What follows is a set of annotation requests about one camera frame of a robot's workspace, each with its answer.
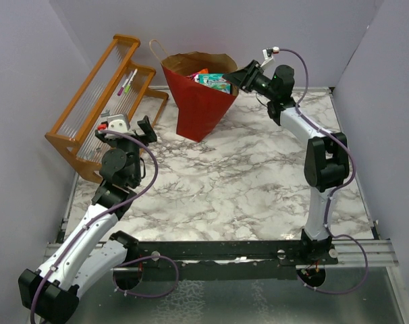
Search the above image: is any orange pink snack packet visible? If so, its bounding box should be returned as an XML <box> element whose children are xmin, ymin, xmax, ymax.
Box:
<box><xmin>188</xmin><ymin>68</ymin><xmax>209</xmax><ymax>82</ymax></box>

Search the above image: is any pink marker pen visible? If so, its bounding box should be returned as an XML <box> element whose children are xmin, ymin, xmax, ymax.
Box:
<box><xmin>117</xmin><ymin>77</ymin><xmax>129</xmax><ymax>97</ymax></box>

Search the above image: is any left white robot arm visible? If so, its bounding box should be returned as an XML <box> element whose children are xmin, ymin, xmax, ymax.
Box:
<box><xmin>18</xmin><ymin>114</ymin><xmax>157</xmax><ymax>323</ymax></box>

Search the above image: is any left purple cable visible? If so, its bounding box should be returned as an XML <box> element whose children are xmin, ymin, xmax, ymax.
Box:
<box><xmin>29</xmin><ymin>131</ymin><xmax>180</xmax><ymax>324</ymax></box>

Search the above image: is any teal Fox's mint candy bag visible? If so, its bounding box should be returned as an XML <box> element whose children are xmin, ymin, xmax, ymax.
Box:
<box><xmin>198</xmin><ymin>74</ymin><xmax>231</xmax><ymax>94</ymax></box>

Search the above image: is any green marker pen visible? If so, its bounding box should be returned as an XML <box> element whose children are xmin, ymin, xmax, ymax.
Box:
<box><xmin>124</xmin><ymin>69</ymin><xmax>138</xmax><ymax>94</ymax></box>

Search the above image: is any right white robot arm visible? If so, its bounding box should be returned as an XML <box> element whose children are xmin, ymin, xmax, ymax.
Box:
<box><xmin>223</xmin><ymin>60</ymin><xmax>350</xmax><ymax>264</ymax></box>

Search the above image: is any orange wooden rack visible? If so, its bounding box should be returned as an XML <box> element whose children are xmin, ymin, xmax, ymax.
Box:
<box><xmin>45</xmin><ymin>34</ymin><xmax>169</xmax><ymax>183</ymax></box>

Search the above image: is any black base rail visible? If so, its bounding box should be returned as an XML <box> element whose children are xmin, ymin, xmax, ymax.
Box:
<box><xmin>99</xmin><ymin>238</ymin><xmax>339</xmax><ymax>283</ymax></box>

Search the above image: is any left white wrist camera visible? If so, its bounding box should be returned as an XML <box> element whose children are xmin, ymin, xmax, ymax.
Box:
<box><xmin>97</xmin><ymin>114</ymin><xmax>130</xmax><ymax>133</ymax></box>

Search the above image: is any red paper bag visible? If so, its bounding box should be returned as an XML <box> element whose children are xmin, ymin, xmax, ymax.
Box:
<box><xmin>151</xmin><ymin>47</ymin><xmax>239</xmax><ymax>142</ymax></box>

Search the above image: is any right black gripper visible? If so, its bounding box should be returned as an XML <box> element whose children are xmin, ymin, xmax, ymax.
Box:
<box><xmin>222</xmin><ymin>61</ymin><xmax>276</xmax><ymax>101</ymax></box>

